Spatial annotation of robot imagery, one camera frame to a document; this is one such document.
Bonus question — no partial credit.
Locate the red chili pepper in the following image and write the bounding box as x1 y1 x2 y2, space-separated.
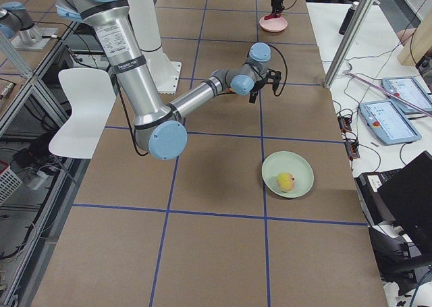
264 13 281 20

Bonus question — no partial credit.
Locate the yellow pink peach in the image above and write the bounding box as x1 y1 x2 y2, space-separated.
276 172 295 192

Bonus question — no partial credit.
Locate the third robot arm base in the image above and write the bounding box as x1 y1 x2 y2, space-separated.
1 1 58 51

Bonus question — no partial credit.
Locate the pink plate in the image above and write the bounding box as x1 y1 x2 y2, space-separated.
259 16 288 32

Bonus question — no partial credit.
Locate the green plate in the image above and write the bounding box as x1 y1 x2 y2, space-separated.
261 151 315 198

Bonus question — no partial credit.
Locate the black water bottle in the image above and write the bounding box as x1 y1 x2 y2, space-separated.
338 1 359 35

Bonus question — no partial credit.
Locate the pink grabber stick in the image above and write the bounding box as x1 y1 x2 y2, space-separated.
343 70 431 117

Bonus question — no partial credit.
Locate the near teach pendant tablet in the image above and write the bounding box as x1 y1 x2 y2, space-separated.
359 100 422 145

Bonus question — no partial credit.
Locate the teach pendant tablet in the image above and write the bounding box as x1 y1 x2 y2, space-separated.
381 77 431 113
359 100 422 145

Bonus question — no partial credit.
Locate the far teach pendant tablet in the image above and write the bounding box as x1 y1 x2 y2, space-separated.
381 77 431 113

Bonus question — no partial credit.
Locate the white chair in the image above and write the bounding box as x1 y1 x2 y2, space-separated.
49 67 116 159

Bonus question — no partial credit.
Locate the black laptop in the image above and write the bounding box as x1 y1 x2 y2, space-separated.
377 151 432 254

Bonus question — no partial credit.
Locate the white plastic basket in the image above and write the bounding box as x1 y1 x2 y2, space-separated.
0 161 22 205

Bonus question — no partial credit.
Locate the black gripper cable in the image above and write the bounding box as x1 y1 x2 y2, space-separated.
266 43 289 97

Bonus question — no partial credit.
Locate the aluminium frame post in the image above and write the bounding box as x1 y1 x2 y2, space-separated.
323 0 374 89

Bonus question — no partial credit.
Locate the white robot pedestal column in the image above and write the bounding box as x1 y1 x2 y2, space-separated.
128 0 182 94

